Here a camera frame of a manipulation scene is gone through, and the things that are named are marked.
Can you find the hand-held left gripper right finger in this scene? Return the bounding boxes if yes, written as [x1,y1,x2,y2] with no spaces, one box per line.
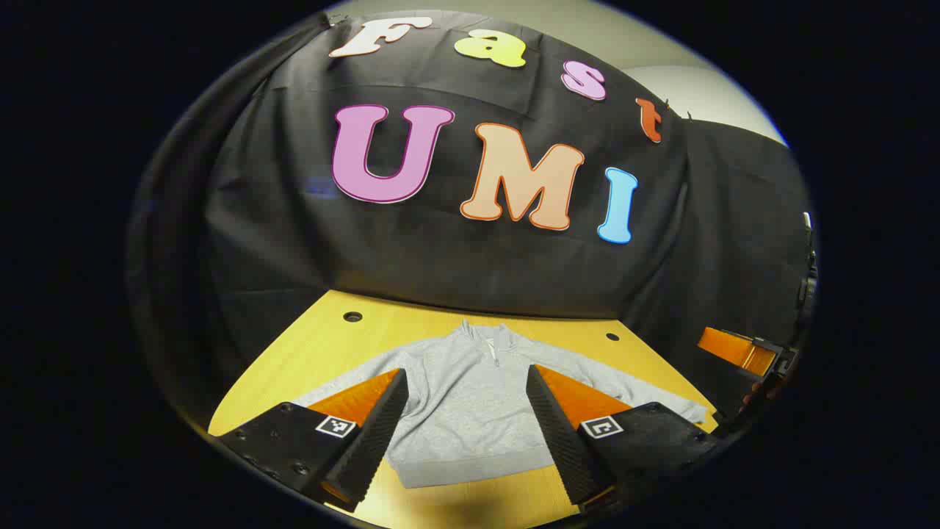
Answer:
[525,364,720,515]

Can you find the black backdrop cloth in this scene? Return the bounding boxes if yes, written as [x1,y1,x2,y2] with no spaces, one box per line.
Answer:
[129,11,816,434]

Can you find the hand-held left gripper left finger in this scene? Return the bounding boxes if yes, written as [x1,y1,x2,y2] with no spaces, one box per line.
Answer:
[217,367,410,514]

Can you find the grey sweatshirt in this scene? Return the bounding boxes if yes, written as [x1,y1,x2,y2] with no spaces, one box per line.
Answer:
[292,321,709,489]

